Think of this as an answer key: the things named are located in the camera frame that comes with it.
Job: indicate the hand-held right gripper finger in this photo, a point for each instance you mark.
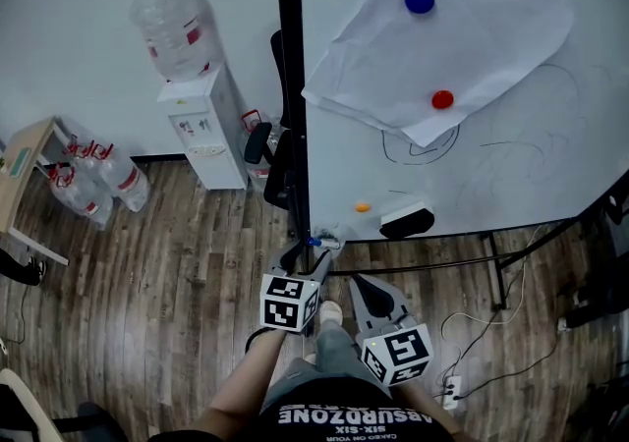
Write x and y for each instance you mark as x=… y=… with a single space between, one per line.
x=359 y=307
x=390 y=305

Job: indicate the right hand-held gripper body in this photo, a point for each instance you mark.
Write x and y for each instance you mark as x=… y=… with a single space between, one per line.
x=403 y=351

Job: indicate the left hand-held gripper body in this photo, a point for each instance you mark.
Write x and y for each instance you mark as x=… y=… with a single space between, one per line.
x=287 y=305

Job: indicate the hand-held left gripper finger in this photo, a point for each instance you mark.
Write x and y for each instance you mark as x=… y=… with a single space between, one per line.
x=285 y=258
x=323 y=267

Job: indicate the blue-capped marker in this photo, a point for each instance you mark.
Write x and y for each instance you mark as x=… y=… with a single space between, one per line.
x=326 y=243

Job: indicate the person's right forearm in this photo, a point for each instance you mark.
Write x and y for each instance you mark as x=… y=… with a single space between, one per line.
x=432 y=410

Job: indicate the person's left forearm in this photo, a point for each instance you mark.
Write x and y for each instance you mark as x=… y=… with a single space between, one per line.
x=241 y=391

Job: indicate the black whiteboard eraser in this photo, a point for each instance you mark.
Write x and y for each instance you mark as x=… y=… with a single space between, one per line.
x=410 y=224

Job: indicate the whiteboard with black stand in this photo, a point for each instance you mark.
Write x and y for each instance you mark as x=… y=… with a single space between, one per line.
x=516 y=194

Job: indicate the person's white shoe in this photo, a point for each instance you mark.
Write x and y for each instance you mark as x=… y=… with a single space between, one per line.
x=330 y=313

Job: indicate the person's grey trousers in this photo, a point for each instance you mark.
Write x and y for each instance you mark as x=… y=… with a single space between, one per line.
x=334 y=347

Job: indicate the white power strip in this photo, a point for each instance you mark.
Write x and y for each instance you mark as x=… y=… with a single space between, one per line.
x=453 y=391

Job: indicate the orange round magnet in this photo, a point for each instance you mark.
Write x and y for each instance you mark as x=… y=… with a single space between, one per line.
x=362 y=207

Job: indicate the black office chair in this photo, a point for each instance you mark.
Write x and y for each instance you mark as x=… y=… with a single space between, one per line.
x=275 y=180

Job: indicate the person's black printed shirt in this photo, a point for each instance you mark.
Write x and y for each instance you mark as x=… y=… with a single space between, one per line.
x=344 y=405

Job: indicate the clear plastic water bottle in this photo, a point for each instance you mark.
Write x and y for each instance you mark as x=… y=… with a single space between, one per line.
x=177 y=32
x=98 y=160
x=83 y=202
x=255 y=175
x=77 y=152
x=129 y=184

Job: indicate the white water dispenser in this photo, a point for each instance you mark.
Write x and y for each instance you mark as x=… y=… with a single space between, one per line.
x=211 y=135

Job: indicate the red round magnet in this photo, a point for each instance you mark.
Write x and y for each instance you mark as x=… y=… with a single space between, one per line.
x=442 y=99

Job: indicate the black stool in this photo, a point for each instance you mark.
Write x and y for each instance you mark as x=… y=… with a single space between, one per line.
x=93 y=423

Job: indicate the white paper sheets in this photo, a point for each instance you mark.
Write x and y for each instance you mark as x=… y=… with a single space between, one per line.
x=467 y=52

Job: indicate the beige round table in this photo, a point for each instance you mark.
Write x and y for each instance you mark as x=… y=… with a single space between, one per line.
x=29 y=405

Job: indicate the light wooden desk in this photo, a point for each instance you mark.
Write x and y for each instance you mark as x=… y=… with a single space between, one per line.
x=15 y=189

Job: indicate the green flat board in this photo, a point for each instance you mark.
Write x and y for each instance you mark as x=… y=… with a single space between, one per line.
x=20 y=162

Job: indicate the blue round magnet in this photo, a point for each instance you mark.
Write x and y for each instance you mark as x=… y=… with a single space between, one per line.
x=419 y=0

